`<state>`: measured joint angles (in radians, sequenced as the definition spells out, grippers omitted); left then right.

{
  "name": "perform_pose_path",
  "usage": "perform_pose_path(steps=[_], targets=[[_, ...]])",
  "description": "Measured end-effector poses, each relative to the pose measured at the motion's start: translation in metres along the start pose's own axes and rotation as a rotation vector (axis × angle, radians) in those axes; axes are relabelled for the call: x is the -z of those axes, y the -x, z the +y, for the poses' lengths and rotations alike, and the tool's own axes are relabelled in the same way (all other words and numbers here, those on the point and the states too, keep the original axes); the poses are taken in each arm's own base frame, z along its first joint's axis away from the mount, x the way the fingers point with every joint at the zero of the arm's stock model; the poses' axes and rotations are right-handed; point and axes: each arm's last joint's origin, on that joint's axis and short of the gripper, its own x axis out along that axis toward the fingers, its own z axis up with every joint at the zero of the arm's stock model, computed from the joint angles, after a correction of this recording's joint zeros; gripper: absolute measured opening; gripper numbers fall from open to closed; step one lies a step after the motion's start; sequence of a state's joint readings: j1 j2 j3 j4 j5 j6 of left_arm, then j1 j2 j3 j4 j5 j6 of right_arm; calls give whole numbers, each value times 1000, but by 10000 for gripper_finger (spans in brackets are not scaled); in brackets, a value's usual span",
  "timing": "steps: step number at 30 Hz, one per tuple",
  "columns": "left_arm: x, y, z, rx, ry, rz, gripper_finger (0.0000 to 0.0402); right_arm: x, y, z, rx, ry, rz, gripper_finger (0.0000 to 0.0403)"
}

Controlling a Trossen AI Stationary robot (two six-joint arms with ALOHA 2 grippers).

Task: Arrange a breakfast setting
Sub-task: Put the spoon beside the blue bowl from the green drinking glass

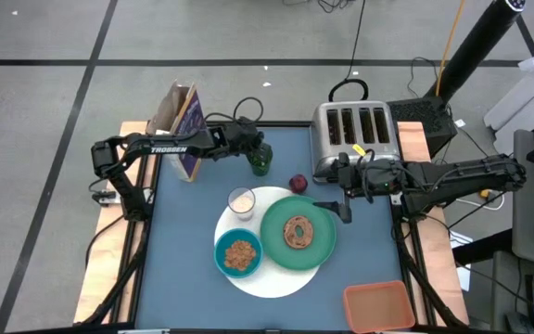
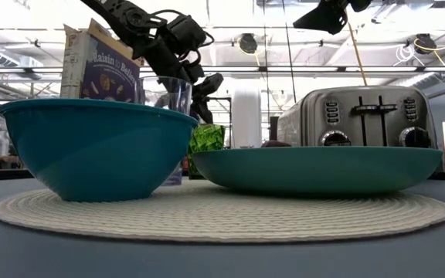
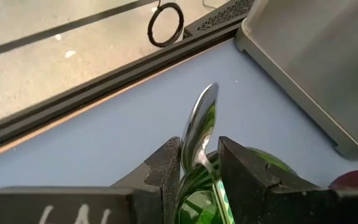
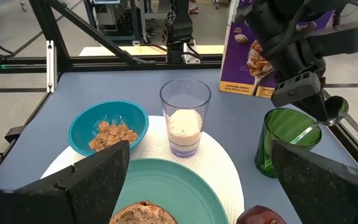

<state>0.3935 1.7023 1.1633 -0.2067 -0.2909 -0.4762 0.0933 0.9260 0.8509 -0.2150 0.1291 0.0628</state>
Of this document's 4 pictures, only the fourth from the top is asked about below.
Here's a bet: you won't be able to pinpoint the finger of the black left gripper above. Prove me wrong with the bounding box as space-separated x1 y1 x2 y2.
270 72 331 123

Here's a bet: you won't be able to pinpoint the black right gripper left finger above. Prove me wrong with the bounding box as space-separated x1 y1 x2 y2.
0 139 131 224

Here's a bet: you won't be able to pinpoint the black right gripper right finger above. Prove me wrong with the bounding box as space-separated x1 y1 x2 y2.
271 139 358 224

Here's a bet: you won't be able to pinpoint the silver metal spoon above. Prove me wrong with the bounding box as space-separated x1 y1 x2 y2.
290 95 350 146

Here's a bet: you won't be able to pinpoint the purple cereal box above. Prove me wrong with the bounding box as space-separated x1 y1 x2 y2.
218 0 336 99

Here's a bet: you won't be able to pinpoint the teal plastic bowl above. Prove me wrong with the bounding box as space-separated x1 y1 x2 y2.
68 100 150 157

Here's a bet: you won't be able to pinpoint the brown bread slice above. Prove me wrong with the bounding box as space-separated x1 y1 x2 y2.
109 200 178 224

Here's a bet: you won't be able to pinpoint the dark red fruit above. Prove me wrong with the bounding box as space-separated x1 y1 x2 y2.
236 205 287 224

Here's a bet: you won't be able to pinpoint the brown cereal flakes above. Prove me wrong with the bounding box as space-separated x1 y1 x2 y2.
88 120 140 152

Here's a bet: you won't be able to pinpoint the green round plate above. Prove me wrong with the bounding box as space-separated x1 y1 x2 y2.
112 157 230 224

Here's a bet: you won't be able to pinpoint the white round woven placemat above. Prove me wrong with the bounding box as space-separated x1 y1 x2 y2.
40 115 246 224

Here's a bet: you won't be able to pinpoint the clear drinking glass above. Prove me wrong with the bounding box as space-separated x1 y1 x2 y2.
159 78 213 159

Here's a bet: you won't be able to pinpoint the white milk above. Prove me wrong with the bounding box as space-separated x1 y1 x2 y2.
166 108 204 147

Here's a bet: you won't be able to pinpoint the grey equipment cart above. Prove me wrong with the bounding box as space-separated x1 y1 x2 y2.
84 0 143 44

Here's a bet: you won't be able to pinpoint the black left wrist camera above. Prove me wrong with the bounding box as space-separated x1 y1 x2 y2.
306 21 358 58

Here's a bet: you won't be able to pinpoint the silver metal bracket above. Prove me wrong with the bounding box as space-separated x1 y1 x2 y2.
45 40 57 93

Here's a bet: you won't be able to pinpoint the black metal support frame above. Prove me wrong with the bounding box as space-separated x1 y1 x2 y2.
0 0 224 94

